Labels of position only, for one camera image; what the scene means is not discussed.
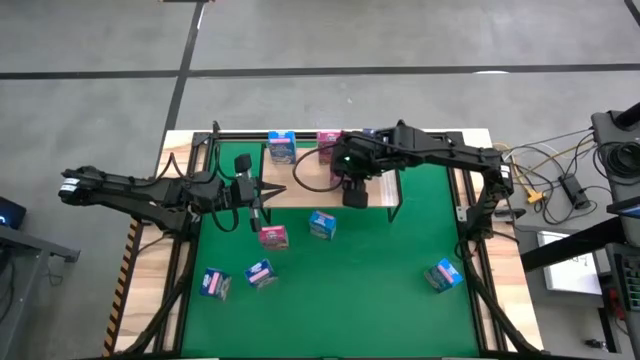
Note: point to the white board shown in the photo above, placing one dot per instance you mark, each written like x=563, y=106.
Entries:
x=570, y=265

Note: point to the yellow black hazard tape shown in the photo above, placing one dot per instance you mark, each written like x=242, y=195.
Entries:
x=120, y=300

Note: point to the black table rig frame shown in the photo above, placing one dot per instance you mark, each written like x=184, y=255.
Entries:
x=240, y=135

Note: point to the grey equipment cart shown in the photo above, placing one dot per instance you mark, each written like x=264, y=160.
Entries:
x=600, y=130

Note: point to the green table mat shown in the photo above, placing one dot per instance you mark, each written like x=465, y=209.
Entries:
x=350, y=300

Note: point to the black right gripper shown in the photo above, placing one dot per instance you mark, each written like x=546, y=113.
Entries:
x=360, y=155

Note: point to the blue Rice Krispies cereal box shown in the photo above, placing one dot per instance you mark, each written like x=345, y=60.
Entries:
x=322, y=222
x=281, y=150
x=442, y=276

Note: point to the black power adapter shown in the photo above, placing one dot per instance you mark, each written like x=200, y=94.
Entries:
x=574, y=192

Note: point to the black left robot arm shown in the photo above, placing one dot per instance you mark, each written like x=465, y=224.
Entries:
x=150, y=192

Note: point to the blue Frosted Flakes cereal box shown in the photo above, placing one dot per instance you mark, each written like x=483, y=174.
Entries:
x=215, y=284
x=369, y=132
x=260, y=274

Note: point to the grey metal desk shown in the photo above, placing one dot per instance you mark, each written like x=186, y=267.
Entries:
x=15, y=260

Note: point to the wooden tray board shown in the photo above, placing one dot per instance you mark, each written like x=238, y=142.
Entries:
x=300, y=200

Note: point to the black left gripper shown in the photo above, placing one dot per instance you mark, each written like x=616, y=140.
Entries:
x=245, y=192

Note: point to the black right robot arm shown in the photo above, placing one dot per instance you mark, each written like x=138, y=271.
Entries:
x=450, y=152

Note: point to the black monitor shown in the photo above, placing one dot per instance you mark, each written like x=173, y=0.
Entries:
x=10, y=212

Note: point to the black metal beam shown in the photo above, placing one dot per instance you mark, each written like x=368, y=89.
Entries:
x=575, y=245

